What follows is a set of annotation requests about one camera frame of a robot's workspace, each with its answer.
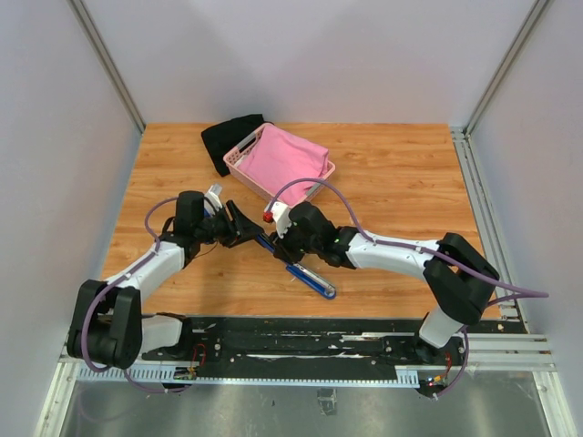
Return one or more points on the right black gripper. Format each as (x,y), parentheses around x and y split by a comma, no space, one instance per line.
(282,250)

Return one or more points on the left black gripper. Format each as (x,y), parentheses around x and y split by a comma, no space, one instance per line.
(244,228)

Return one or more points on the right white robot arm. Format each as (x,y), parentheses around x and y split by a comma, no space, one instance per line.
(460,278)

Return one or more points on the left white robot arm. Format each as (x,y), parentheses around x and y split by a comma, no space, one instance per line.
(108,329)

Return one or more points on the pink plastic basket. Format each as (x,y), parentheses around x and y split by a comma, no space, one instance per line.
(233,158)

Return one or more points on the pink folded cloth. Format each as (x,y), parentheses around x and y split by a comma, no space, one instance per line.
(279,157)

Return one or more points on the black folded cloth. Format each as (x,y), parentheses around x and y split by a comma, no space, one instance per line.
(223,137)

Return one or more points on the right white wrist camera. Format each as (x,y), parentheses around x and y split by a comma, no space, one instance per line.
(278,213)

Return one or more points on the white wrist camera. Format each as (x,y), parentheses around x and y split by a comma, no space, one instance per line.
(212,200)
(278,213)

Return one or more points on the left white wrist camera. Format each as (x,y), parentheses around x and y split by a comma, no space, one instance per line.
(212,200)

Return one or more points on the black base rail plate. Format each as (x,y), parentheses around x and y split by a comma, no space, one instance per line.
(305,349)

